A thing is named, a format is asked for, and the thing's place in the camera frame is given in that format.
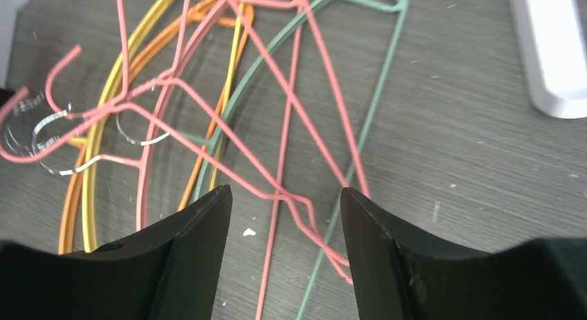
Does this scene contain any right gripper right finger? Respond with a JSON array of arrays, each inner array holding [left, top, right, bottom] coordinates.
[[340, 187, 586, 319]]

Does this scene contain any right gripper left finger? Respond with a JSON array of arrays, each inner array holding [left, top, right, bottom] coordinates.
[[1, 185, 233, 319]]

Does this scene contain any yellow plastic hanger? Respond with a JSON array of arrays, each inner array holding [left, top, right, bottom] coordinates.
[[85, 0, 222, 229]]

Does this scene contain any orange plastic hanger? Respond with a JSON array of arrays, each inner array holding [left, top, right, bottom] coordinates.
[[57, 0, 249, 254]]

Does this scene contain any silver metal clothes rack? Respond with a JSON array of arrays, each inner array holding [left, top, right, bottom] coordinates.
[[509, 0, 586, 119]]

